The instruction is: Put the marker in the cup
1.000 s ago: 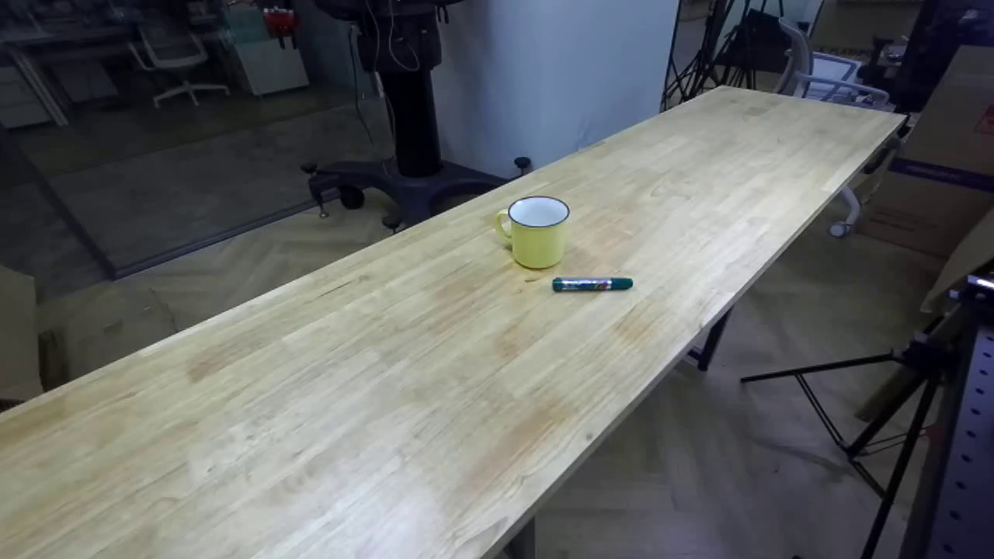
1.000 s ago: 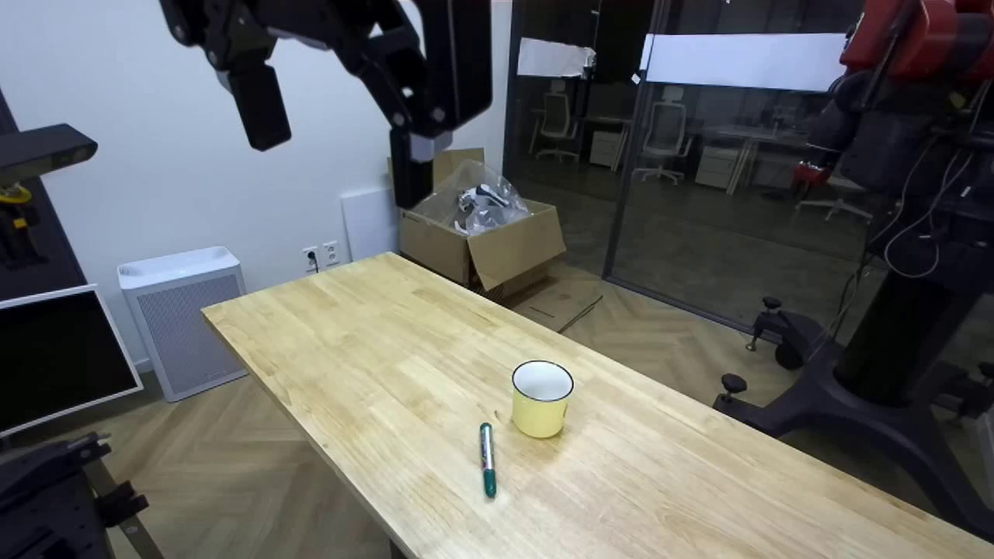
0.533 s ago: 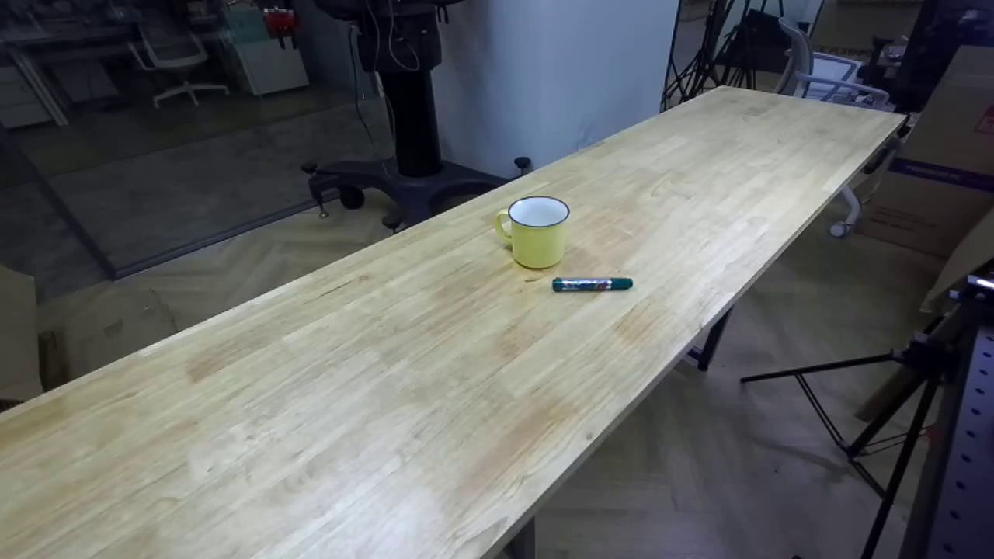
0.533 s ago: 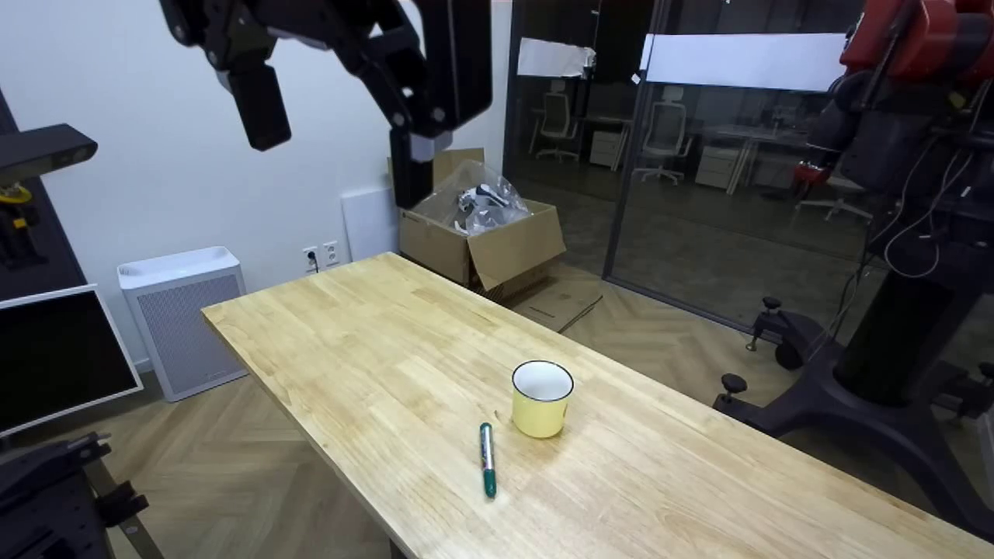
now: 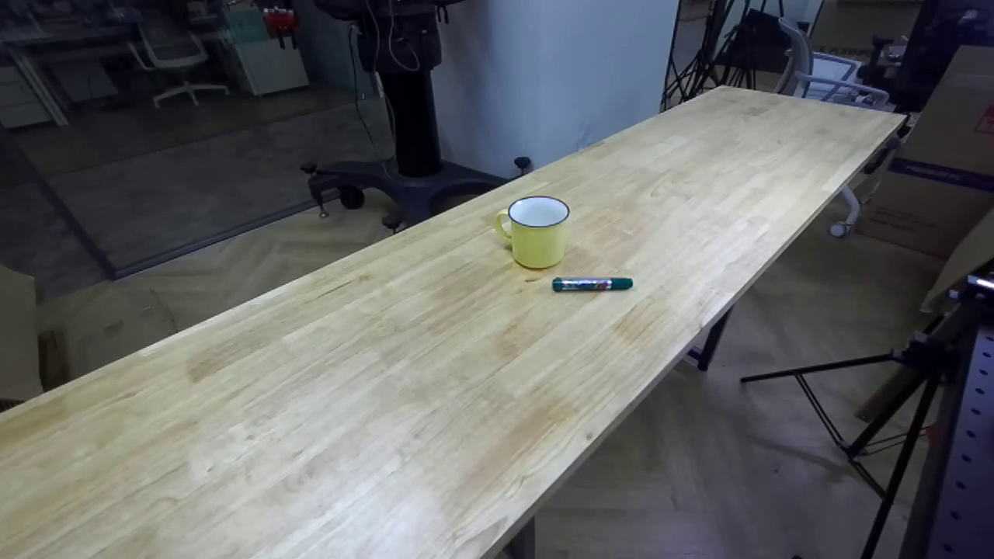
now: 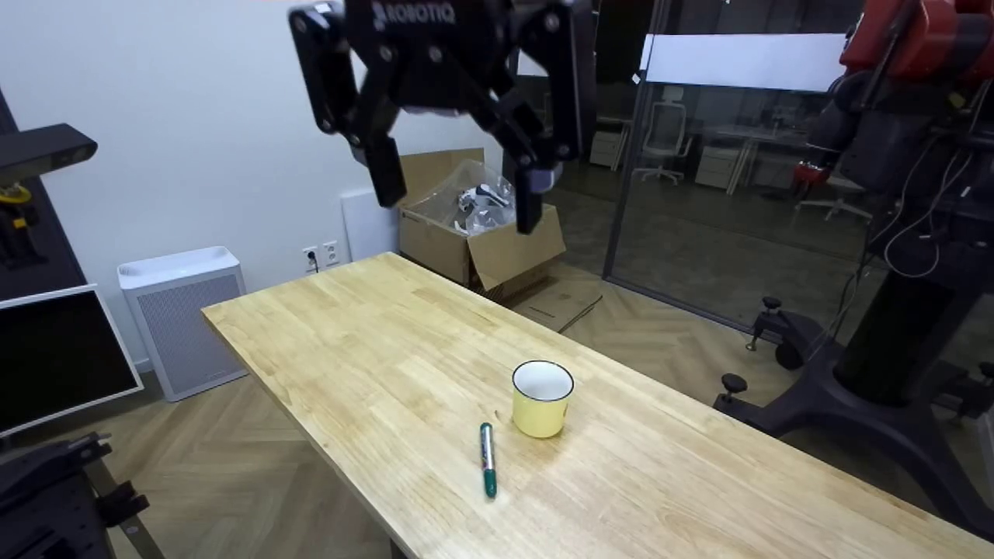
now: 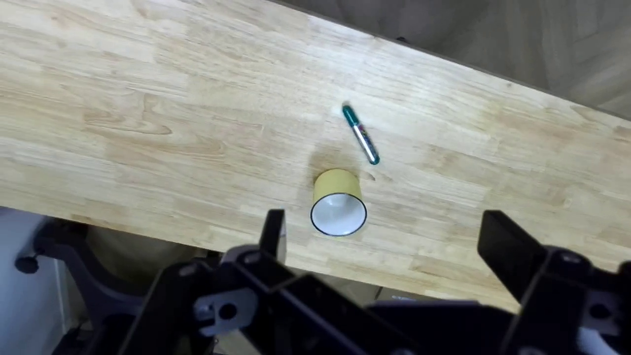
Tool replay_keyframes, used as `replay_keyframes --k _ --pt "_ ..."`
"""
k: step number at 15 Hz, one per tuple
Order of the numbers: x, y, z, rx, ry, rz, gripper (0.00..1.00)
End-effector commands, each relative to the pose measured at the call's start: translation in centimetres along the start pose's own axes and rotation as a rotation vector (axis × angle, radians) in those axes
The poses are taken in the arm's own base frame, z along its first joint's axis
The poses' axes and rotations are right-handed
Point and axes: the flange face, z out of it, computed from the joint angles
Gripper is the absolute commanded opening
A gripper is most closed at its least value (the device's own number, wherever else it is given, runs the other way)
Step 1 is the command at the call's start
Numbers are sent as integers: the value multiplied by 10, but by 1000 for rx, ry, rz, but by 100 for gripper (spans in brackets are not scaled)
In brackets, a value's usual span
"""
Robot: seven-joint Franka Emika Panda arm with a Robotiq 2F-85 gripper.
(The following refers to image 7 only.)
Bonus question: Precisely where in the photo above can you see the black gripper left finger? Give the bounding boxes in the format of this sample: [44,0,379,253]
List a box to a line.
[119,208,415,355]

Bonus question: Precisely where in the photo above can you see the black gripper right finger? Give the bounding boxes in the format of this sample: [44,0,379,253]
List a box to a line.
[478,210,631,355]

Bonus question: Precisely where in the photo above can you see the yellow enamel cup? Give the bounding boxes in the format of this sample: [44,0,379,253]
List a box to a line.
[308,168,371,239]

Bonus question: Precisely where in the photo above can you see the black wheeled pedestal stand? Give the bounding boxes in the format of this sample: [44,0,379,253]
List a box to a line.
[14,218,164,355]

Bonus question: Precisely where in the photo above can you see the green marker pen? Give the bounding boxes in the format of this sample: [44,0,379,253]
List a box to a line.
[342,101,383,168]

